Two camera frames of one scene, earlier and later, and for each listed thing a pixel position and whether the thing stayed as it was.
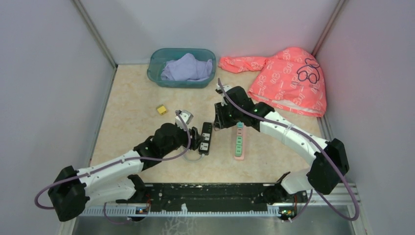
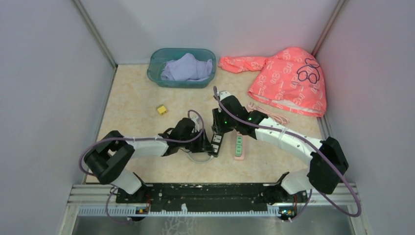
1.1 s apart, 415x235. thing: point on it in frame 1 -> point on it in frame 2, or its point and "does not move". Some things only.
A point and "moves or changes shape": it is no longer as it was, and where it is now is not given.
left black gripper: [194, 132] -> [203, 145]
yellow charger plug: [161, 109] does not move
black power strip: [206, 130] moves or changes shape
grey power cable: [201, 158] -> [211, 157]
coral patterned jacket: [291, 81] does not move
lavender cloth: [187, 67] does not move
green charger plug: [238, 151] does not move
